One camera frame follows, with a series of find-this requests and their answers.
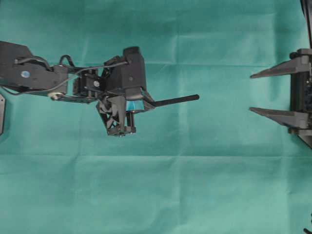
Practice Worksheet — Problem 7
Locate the black Velcro hook strip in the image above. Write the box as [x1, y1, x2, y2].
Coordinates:
[151, 94, 200, 107]

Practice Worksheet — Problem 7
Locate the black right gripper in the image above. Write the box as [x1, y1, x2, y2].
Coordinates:
[249, 60, 312, 148]

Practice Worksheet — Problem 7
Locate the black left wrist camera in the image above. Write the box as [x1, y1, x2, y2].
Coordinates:
[121, 46, 147, 100]

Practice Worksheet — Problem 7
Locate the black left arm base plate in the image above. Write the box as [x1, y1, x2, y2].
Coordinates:
[0, 94, 6, 135]

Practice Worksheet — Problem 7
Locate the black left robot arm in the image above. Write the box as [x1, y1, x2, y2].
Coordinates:
[0, 41, 155, 136]

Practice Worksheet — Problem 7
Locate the green table cloth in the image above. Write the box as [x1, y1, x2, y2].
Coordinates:
[0, 0, 312, 234]

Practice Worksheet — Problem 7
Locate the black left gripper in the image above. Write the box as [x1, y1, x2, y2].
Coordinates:
[96, 56, 155, 137]

